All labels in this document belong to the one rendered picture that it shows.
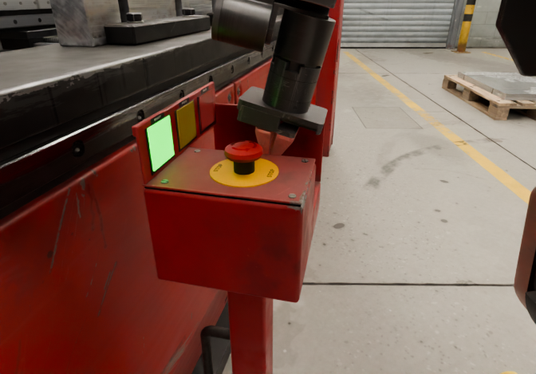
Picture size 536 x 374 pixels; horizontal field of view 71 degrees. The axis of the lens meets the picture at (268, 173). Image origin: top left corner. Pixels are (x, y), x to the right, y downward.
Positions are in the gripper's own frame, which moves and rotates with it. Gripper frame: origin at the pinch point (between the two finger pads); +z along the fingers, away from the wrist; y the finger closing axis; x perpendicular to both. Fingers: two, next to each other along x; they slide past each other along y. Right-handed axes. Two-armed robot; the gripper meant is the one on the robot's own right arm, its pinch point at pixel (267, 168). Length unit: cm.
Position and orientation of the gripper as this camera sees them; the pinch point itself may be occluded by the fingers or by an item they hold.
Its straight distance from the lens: 49.2
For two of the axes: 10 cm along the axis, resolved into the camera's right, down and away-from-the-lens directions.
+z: -2.4, 8.5, 4.8
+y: -9.5, -3.1, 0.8
